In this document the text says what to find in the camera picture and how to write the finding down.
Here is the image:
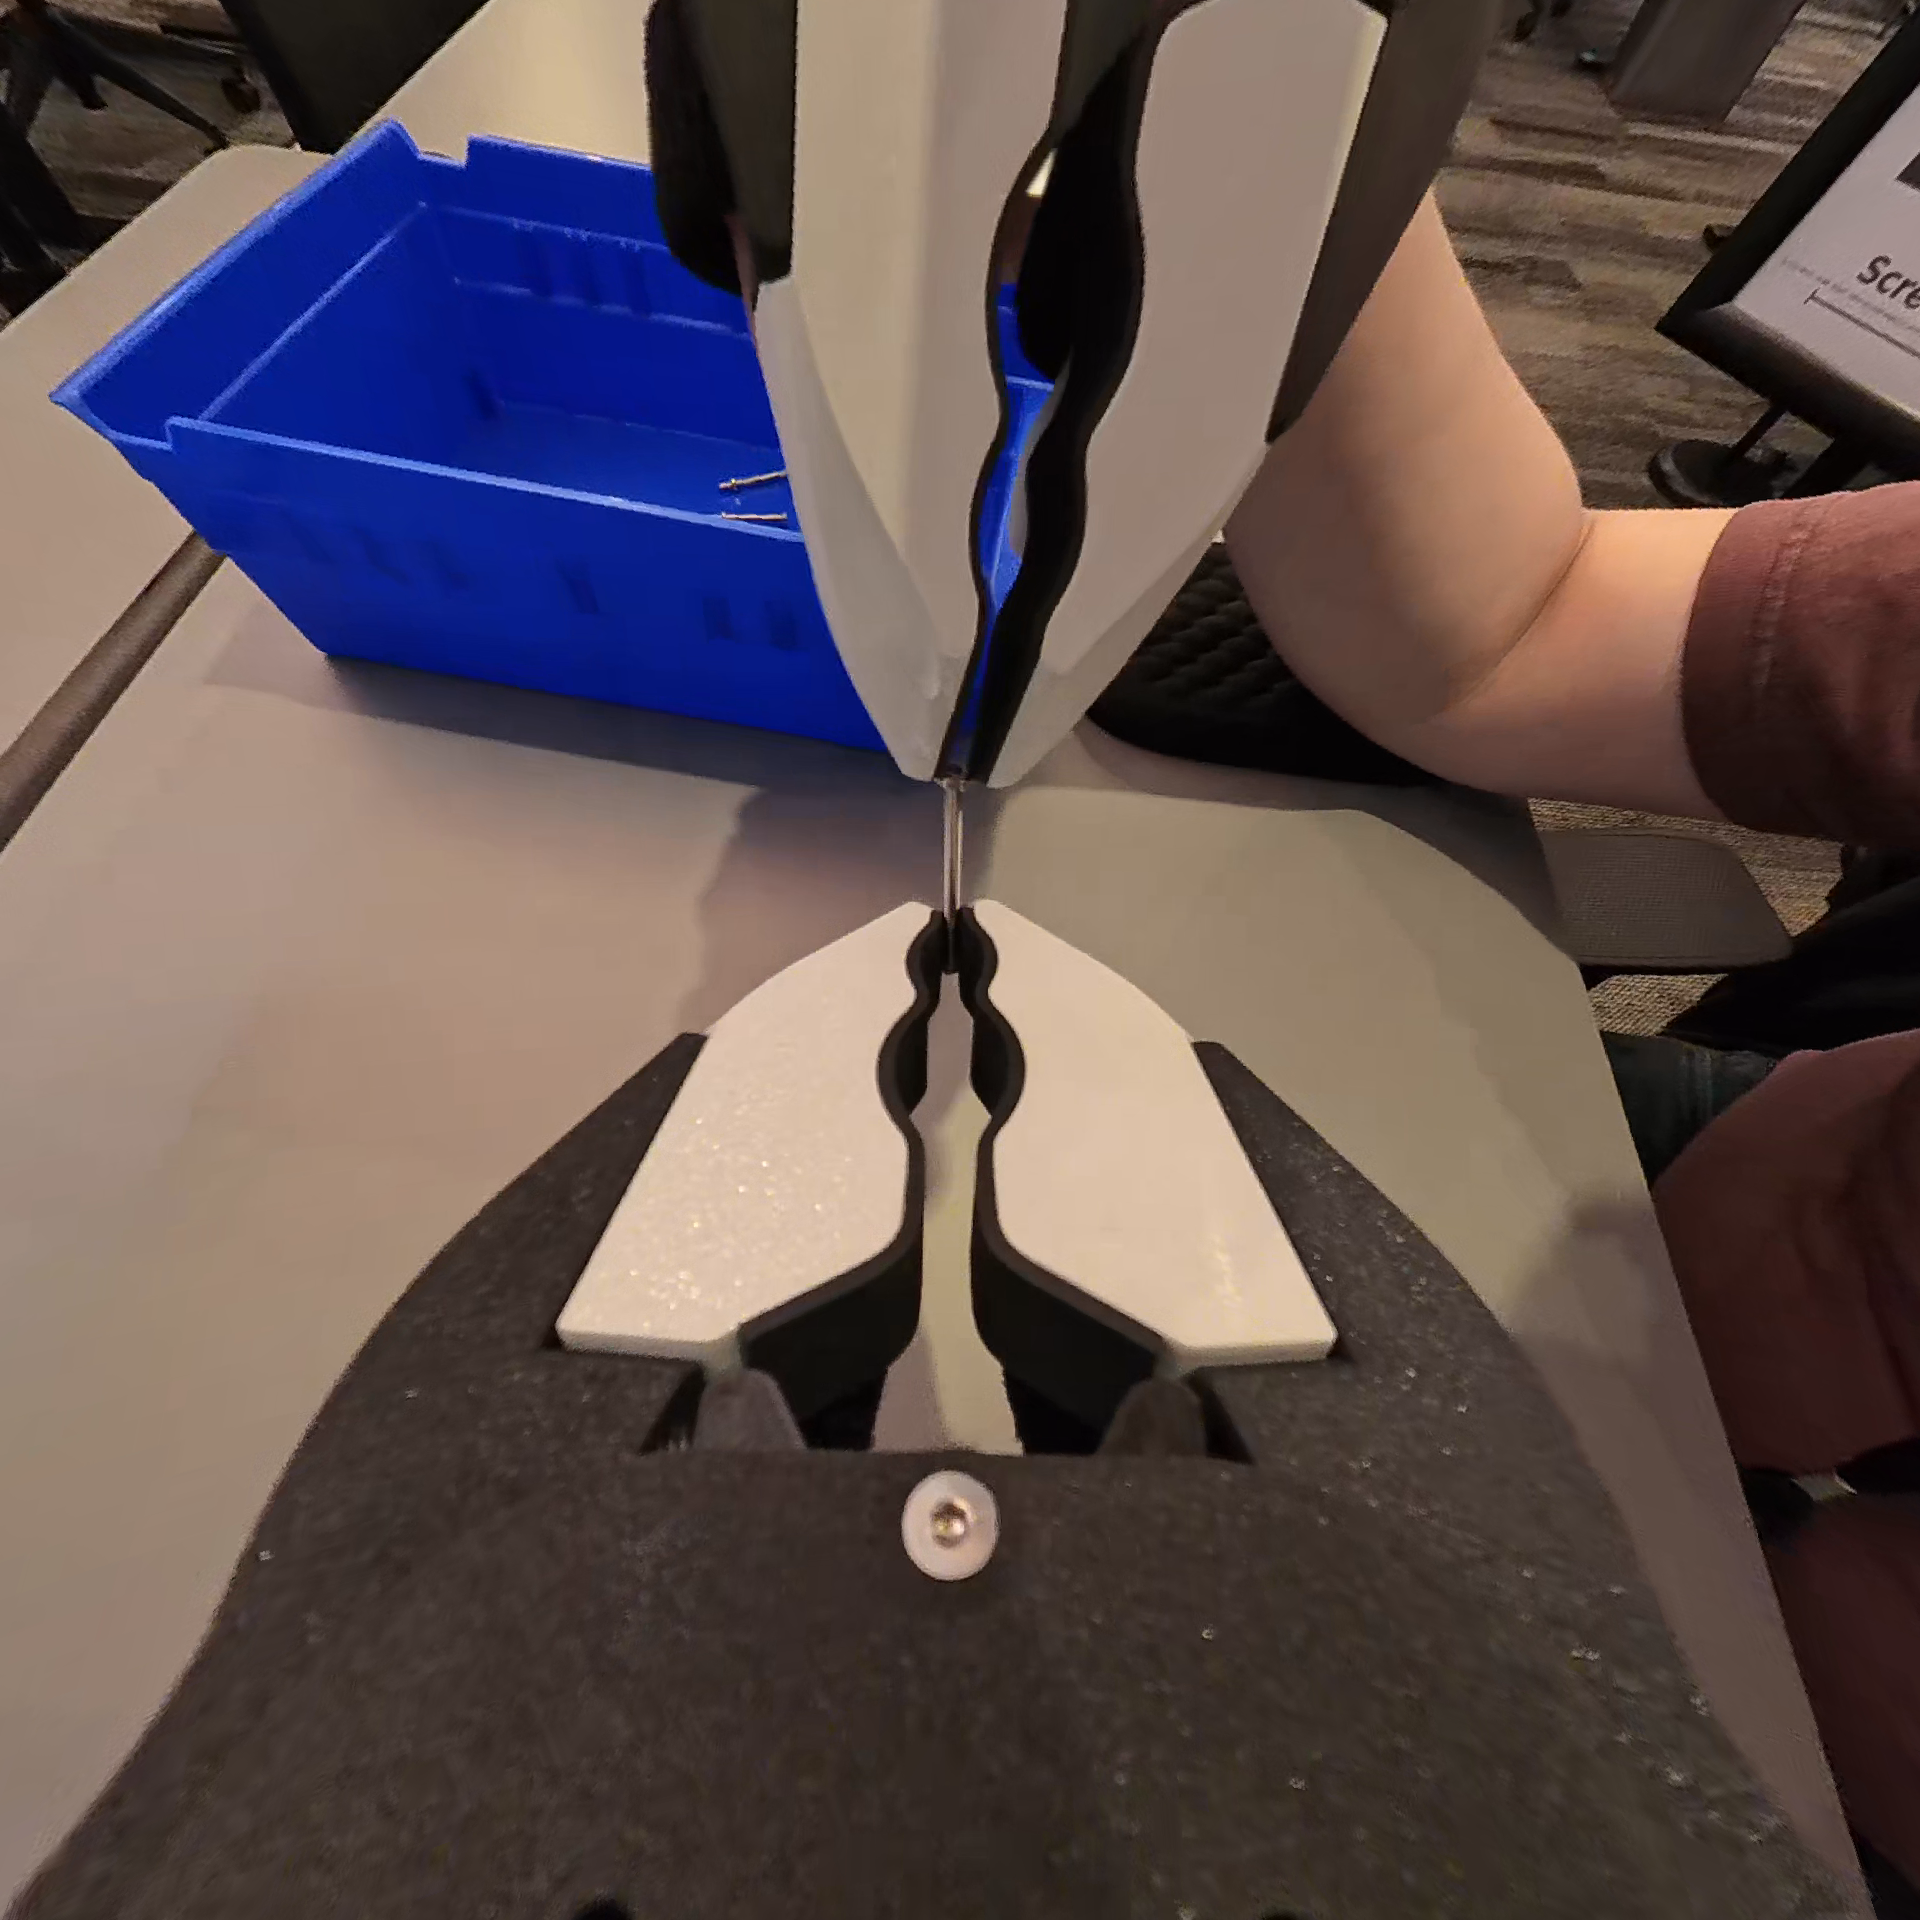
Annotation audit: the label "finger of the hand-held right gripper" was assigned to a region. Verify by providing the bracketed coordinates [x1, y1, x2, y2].
[948, 0, 1389, 787]
[754, 0, 1077, 779]

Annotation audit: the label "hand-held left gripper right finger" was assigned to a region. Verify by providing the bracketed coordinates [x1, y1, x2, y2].
[970, 901, 1343, 1452]

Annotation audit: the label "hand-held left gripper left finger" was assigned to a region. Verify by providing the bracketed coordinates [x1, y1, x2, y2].
[551, 901, 941, 1445]

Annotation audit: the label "blue plastic bin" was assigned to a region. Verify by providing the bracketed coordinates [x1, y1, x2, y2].
[49, 118, 1052, 751]

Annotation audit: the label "person's right forearm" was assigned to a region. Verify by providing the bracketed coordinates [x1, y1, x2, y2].
[1223, 188, 1920, 840]

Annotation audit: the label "metal waste bin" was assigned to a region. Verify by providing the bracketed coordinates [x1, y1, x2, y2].
[1604, 0, 1808, 120]

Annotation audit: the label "black framed marker sign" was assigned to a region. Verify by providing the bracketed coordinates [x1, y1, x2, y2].
[1651, 0, 1920, 504]

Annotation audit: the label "person's dark trousers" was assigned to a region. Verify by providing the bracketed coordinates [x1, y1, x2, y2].
[1603, 1031, 1787, 1185]

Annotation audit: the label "black office chair seat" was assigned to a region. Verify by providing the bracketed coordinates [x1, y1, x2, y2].
[1545, 831, 1796, 976]

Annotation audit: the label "black mesh office chair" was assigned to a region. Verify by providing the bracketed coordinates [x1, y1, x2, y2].
[240, 0, 496, 152]

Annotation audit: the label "black wheeled office chair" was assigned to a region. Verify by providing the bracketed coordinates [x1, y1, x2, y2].
[0, 0, 265, 136]

